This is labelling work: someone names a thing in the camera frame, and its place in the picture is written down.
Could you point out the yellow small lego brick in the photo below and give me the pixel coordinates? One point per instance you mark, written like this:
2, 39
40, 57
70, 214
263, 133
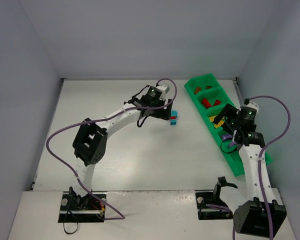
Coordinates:
219, 124

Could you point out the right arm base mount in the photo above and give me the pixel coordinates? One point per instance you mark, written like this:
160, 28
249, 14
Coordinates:
209, 208

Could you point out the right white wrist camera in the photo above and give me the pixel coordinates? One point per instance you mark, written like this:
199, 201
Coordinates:
249, 103

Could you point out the green compartment tray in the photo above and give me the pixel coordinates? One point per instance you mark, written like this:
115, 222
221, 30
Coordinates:
215, 93

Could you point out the yellow lego plate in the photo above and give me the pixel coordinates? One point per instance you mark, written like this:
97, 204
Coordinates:
211, 118

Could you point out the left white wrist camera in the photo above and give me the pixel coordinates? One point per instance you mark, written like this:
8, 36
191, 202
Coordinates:
164, 89

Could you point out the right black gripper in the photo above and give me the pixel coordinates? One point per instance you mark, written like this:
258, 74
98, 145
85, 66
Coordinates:
226, 113

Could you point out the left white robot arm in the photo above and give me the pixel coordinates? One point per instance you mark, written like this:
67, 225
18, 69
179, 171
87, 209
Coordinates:
91, 139

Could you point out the purple lego piece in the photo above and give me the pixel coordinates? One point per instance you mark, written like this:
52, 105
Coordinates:
226, 136

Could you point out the red lego brick single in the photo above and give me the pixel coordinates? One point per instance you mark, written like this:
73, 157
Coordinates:
217, 102

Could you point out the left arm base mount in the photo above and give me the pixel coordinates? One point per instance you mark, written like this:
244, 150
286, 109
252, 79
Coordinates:
70, 212

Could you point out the small teal lego cube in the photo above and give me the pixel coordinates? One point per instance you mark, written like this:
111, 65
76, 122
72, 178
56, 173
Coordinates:
173, 122

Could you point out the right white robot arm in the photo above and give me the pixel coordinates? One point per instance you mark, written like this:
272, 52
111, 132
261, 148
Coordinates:
259, 213

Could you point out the blue round lego piece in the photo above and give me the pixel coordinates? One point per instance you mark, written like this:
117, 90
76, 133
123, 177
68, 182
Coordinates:
174, 113

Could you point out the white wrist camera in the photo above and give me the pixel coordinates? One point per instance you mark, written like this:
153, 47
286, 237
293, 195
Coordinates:
249, 103
164, 89

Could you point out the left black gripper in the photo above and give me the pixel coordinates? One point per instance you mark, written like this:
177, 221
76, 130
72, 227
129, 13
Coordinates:
165, 113

